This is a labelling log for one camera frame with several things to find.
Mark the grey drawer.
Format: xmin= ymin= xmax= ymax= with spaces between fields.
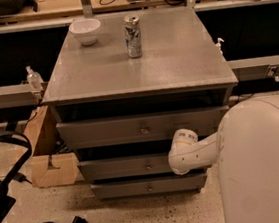
xmin=78 ymin=153 xmax=171 ymax=182
xmin=91 ymin=173 xmax=207 ymax=199
xmin=57 ymin=106 xmax=229 ymax=149

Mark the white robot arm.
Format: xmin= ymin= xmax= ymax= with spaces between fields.
xmin=168 ymin=95 xmax=279 ymax=223

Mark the grey drawer cabinet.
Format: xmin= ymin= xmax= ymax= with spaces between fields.
xmin=32 ymin=0 xmax=251 ymax=210

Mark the grey top drawer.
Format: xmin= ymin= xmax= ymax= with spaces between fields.
xmin=57 ymin=106 xmax=229 ymax=149

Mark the grey bottom drawer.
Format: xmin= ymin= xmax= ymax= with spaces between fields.
xmin=91 ymin=173 xmax=207 ymax=199

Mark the silver drink can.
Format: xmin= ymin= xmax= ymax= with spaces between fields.
xmin=123 ymin=15 xmax=142 ymax=59

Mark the white bowl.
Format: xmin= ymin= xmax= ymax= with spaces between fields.
xmin=69 ymin=18 xmax=101 ymax=45

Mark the wooden block stand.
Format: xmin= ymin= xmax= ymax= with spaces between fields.
xmin=24 ymin=106 xmax=79 ymax=188

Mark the small white pump bottle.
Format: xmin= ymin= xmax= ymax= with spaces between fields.
xmin=215 ymin=37 xmax=224 ymax=55

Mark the clear pump bottle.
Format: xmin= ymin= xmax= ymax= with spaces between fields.
xmin=26 ymin=66 xmax=44 ymax=91

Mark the black chair frame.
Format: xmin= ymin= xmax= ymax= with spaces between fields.
xmin=0 ymin=129 xmax=32 ymax=223

